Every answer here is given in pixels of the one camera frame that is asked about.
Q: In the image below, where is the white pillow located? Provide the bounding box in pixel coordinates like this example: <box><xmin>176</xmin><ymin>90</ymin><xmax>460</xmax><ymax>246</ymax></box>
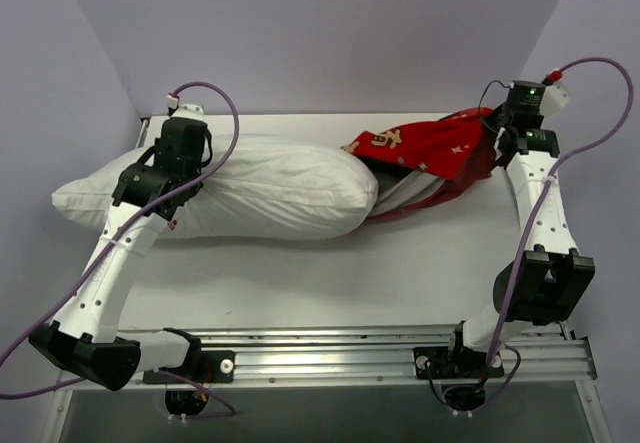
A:
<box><xmin>50</xmin><ymin>133</ymin><xmax>379</xmax><ymax>242</ymax></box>

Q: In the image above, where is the red printed pillowcase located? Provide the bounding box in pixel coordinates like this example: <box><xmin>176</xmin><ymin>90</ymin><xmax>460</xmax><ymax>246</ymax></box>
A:
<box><xmin>342</xmin><ymin>107</ymin><xmax>495</xmax><ymax>220</ymax></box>

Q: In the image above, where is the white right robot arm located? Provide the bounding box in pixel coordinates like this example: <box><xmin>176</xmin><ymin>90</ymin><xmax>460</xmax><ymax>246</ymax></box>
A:
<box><xmin>443</xmin><ymin>79</ymin><xmax>595</xmax><ymax>376</ymax></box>

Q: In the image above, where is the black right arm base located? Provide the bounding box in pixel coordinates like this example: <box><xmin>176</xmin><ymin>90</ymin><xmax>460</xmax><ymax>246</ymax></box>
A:
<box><xmin>412</xmin><ymin>346</ymin><xmax>505</xmax><ymax>380</ymax></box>

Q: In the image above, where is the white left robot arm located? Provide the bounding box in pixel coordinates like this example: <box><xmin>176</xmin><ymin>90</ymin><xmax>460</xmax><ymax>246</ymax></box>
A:
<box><xmin>28</xmin><ymin>117</ymin><xmax>213</xmax><ymax>391</ymax></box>

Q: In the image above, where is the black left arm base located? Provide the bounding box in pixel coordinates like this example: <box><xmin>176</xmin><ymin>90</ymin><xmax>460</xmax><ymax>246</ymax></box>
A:
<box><xmin>162</xmin><ymin>350</ymin><xmax>236</xmax><ymax>384</ymax></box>

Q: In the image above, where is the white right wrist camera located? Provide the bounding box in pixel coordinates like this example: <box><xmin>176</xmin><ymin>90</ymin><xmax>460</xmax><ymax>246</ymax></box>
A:
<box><xmin>540</xmin><ymin>69</ymin><xmax>569</xmax><ymax>117</ymax></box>

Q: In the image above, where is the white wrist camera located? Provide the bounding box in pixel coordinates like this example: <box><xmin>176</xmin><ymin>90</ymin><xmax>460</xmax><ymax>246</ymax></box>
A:
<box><xmin>540</xmin><ymin>69</ymin><xmax>569</xmax><ymax>117</ymax></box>
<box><xmin>165</xmin><ymin>93</ymin><xmax>205</xmax><ymax>121</ymax></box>

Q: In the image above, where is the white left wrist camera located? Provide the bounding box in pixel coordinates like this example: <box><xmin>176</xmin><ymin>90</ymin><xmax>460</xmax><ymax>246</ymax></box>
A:
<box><xmin>165</xmin><ymin>93</ymin><xmax>205</xmax><ymax>121</ymax></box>

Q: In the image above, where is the aluminium side rail left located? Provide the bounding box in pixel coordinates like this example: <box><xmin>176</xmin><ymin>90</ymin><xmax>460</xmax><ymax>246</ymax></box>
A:
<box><xmin>135</xmin><ymin>117</ymin><xmax>150</xmax><ymax>148</ymax></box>

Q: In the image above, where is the aluminium side rail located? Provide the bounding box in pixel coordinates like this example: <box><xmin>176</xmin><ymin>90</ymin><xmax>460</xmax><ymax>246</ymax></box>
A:
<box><xmin>135</xmin><ymin>117</ymin><xmax>150</xmax><ymax>148</ymax></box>
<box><xmin>558</xmin><ymin>321</ymin><xmax>576</xmax><ymax>340</ymax></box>

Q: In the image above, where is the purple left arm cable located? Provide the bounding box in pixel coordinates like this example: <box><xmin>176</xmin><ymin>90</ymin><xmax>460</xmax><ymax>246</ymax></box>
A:
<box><xmin>0</xmin><ymin>81</ymin><xmax>240</xmax><ymax>399</ymax></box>

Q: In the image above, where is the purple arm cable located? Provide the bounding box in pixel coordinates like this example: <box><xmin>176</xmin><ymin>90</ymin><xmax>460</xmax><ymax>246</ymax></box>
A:
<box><xmin>484</xmin><ymin>56</ymin><xmax>634</xmax><ymax>369</ymax></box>
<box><xmin>0</xmin><ymin>81</ymin><xmax>240</xmax><ymax>399</ymax></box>

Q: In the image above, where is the aluminium side rail right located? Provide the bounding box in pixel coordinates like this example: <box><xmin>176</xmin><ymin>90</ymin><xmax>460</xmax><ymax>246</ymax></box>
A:
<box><xmin>558</xmin><ymin>321</ymin><xmax>576</xmax><ymax>340</ymax></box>

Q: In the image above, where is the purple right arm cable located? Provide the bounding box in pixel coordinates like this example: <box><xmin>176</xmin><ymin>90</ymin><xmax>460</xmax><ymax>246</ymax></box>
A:
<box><xmin>484</xmin><ymin>56</ymin><xmax>634</xmax><ymax>369</ymax></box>

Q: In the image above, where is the aluminium front mounting rail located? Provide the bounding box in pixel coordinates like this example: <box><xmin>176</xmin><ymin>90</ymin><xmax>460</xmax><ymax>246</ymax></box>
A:
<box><xmin>192</xmin><ymin>324</ymin><xmax>597</xmax><ymax>388</ymax></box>

